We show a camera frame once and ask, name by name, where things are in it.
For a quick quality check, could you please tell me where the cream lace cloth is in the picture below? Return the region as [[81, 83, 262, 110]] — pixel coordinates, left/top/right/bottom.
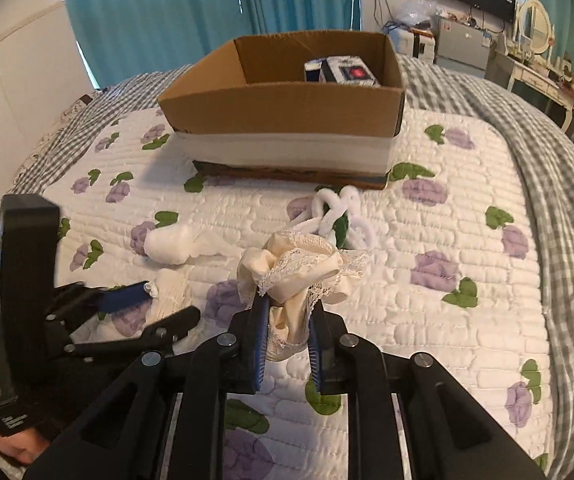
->
[[237, 230, 370, 362]]

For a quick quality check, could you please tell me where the person's left hand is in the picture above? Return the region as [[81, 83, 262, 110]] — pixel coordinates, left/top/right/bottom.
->
[[0, 428, 50, 466]]

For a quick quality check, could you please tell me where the white rolled sock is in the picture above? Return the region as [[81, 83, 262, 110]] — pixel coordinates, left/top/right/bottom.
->
[[144, 223, 228, 266]]

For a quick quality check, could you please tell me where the white floral quilted mat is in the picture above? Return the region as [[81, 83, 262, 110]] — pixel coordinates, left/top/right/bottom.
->
[[45, 110, 554, 470]]

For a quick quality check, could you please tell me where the patterned pillow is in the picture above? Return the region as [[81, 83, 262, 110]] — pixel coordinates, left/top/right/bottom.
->
[[12, 90, 101, 185]]

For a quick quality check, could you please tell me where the grey checked bed cover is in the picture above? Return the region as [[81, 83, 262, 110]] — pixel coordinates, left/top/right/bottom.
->
[[14, 58, 574, 479]]

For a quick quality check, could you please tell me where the teal curtain left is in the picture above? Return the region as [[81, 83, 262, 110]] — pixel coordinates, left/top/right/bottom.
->
[[64, 0, 251, 87]]

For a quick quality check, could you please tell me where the open cardboard box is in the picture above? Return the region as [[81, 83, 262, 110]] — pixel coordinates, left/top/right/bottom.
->
[[158, 30, 405, 190]]

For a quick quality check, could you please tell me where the white dressing table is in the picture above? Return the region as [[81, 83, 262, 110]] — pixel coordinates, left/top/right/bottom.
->
[[484, 50, 574, 136]]

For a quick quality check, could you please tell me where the grey mini fridge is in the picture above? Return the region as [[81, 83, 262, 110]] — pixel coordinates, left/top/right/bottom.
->
[[436, 18, 491, 73]]

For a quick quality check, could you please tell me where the white suitcase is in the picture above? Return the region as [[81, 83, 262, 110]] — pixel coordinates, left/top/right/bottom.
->
[[388, 25, 436, 64]]

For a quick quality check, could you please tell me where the white oval vanity mirror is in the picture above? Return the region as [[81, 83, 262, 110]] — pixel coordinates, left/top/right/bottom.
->
[[516, 0, 555, 54]]

